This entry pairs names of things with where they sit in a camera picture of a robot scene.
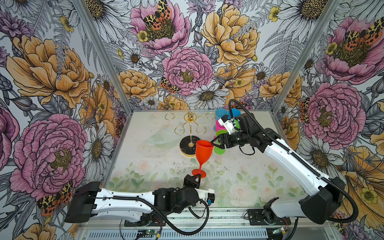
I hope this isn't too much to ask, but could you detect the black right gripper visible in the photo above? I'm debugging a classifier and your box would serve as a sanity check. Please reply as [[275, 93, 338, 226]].
[[210, 130, 250, 150]]

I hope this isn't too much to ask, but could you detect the green wine glass back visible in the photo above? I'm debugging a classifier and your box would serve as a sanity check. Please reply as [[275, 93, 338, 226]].
[[213, 129, 230, 156]]

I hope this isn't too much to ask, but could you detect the green wine glass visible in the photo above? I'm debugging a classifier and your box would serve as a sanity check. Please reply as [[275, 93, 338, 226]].
[[233, 119, 240, 131], [213, 129, 230, 156]]

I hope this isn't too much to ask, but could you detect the pink wine glass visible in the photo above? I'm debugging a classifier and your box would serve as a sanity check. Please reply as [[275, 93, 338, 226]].
[[214, 119, 227, 132]]

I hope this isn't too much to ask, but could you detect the red wine glass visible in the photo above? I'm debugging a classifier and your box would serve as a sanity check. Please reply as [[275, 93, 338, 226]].
[[192, 140, 214, 178]]

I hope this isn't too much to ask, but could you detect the green wine glass front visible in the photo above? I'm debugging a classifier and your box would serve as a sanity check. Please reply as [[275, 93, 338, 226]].
[[233, 119, 240, 131]]

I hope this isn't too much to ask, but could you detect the blue wine glass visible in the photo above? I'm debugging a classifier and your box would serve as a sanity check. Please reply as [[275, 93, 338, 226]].
[[228, 109, 242, 118]]

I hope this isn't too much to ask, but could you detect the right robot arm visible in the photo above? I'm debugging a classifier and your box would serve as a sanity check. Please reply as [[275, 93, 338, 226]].
[[211, 114, 345, 225]]

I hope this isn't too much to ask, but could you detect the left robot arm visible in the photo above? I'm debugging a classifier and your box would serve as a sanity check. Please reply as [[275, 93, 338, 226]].
[[65, 175, 215, 223]]

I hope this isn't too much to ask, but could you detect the gold wine glass rack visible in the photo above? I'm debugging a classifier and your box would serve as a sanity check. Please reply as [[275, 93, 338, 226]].
[[165, 110, 216, 157]]

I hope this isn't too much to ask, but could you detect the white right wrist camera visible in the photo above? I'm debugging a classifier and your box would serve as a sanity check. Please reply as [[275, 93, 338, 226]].
[[220, 115, 239, 135]]

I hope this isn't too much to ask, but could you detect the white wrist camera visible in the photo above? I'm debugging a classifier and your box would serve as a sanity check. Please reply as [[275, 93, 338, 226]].
[[196, 189, 216, 206], [220, 115, 239, 135]]

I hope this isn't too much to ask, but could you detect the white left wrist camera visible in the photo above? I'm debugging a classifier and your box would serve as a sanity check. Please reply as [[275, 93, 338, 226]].
[[196, 189, 216, 206]]

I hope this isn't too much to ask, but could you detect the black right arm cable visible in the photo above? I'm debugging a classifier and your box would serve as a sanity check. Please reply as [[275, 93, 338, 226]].
[[227, 98, 359, 240]]

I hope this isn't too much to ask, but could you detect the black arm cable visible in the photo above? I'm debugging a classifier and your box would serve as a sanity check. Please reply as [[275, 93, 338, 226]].
[[110, 194, 210, 236], [227, 98, 359, 240]]

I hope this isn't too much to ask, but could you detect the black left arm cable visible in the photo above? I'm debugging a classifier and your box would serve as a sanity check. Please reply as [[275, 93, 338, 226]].
[[110, 194, 210, 236]]

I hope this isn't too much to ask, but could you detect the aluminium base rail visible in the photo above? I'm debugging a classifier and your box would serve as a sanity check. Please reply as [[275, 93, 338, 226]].
[[75, 208, 342, 240]]

